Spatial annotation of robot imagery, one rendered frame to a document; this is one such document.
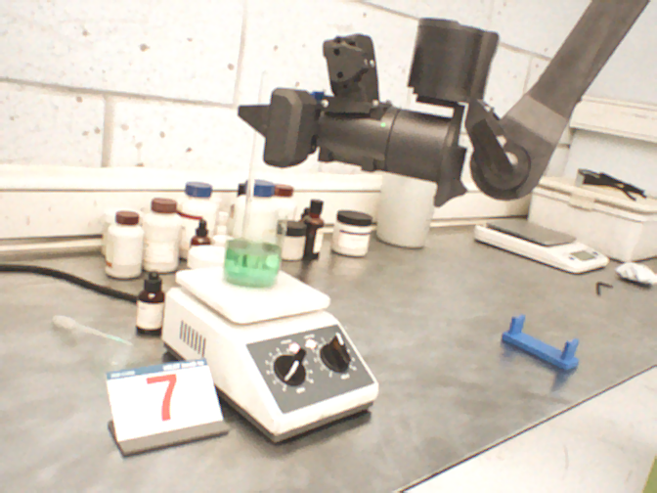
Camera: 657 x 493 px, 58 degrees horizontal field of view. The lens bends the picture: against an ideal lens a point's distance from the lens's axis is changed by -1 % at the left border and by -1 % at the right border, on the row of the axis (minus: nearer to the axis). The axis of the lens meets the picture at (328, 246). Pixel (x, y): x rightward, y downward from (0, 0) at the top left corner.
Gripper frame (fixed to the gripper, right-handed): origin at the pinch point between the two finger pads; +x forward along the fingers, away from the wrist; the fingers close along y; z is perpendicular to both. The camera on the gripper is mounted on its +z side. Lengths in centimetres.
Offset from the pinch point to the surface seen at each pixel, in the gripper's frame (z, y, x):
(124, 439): -25.5, 17.5, 0.6
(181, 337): -22.7, 4.3, 4.7
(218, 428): -25.5, 11.9, -4.6
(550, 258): -24, -79, -30
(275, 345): -19.7, 5.4, -5.9
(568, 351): -23.8, -25.6, -33.0
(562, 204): -17, -109, -30
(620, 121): 6, -140, -40
